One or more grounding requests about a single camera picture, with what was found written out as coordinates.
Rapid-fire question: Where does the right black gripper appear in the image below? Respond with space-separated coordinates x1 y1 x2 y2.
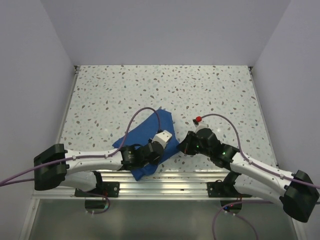
176 131 212 158

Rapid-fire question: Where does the blue surgical drape cloth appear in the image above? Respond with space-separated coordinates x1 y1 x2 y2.
125 109 179 181

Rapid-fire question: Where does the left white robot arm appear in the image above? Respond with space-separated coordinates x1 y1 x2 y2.
33 136 168 197

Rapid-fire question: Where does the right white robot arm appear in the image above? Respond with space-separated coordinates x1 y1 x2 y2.
177 128 320 223

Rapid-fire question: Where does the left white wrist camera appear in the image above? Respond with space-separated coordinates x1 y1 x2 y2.
152 130 173 149

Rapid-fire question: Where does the right wrist camera red cap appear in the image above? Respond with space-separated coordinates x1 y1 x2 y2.
192 116 208 128

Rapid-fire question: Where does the aluminium frame rail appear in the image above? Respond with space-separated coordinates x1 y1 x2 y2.
32 170 280 200

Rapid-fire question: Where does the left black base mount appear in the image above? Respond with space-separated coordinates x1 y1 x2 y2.
74 181 120 198

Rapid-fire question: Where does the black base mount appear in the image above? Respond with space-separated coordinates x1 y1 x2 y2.
206 180 240 198
74 181 120 198

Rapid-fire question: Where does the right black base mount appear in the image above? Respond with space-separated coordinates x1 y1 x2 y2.
206 180 240 198

